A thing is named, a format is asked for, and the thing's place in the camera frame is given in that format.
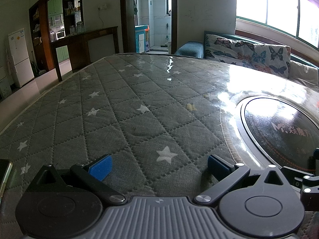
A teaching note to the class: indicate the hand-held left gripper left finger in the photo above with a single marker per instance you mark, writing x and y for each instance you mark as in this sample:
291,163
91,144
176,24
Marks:
101,169

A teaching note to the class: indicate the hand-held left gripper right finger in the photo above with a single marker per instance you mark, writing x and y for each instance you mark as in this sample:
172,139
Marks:
218,166

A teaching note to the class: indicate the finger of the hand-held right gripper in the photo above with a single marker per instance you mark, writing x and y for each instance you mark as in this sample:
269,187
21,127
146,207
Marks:
311,179

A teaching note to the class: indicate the grey star quilted tablecloth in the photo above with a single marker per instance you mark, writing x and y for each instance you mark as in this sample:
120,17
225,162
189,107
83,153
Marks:
124,117

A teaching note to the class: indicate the round black induction cooker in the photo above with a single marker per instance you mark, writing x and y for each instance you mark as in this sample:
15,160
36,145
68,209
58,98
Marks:
274,129

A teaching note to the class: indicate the smartphone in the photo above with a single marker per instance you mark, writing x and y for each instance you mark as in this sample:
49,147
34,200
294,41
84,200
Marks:
4,176

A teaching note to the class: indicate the beige cushion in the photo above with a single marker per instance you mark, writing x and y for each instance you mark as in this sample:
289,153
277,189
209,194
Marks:
304,73

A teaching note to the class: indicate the broom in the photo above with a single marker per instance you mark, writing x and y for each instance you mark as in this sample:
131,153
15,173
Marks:
42,72

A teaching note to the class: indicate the large butterfly print cushion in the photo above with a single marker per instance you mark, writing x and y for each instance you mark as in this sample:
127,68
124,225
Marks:
224,47

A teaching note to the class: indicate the blue sofa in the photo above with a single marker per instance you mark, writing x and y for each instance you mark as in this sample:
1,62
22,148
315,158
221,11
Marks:
189,48

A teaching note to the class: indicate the small butterfly print cushion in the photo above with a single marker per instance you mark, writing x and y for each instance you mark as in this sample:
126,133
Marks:
271,57

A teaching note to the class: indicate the white bucket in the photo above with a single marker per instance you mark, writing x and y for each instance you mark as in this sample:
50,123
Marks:
168,47

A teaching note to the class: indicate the dark wooden console table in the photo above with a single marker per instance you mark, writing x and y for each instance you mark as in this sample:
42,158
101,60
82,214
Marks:
82,39

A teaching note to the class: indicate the blue and white cabinet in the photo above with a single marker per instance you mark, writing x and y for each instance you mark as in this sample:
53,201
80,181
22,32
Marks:
140,38

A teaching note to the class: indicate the white refrigerator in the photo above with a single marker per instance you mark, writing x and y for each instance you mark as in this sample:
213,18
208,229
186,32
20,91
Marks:
20,57

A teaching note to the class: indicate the dark wooden shelf cabinet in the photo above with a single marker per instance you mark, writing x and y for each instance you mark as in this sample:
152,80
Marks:
43,42

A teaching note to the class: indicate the white microwave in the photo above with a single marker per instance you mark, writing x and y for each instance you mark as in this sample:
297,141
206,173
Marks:
60,34

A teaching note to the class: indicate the glass jar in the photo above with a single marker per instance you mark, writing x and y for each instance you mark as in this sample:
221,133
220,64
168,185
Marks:
72,29
79,27

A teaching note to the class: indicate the green kitchen cabinet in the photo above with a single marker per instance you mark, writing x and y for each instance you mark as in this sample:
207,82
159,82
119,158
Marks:
54,7

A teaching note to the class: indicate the large window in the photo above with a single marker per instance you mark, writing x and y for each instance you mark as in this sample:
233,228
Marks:
281,2

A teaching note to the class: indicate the dark wooden door frame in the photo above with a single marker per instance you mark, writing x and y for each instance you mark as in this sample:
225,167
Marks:
124,17

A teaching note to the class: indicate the white wall socket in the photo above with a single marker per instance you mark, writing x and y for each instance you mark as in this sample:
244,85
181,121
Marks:
102,6

